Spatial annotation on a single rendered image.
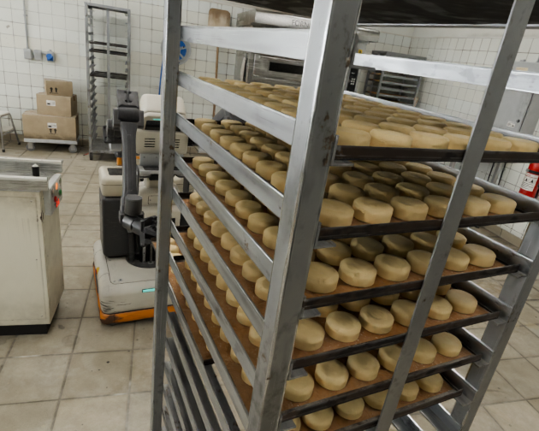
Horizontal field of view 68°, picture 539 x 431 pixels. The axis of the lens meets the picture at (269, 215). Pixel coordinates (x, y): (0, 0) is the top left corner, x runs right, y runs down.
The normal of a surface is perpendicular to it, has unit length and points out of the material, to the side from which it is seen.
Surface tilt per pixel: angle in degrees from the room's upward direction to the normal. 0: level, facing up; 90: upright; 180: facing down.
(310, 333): 0
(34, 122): 89
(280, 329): 90
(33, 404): 0
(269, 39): 90
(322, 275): 0
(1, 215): 90
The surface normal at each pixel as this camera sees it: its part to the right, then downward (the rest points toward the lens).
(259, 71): 0.25, 0.40
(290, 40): -0.90, 0.05
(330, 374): 0.14, -0.92
